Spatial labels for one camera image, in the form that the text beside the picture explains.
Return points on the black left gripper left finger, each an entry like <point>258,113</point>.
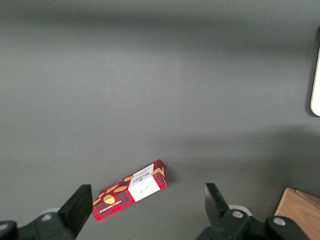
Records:
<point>75,207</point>

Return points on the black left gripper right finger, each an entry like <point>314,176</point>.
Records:
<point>216,207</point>

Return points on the red tartan shortbread box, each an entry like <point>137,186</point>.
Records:
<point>140,190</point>

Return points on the cream plastic tray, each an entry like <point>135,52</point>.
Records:
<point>316,100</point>

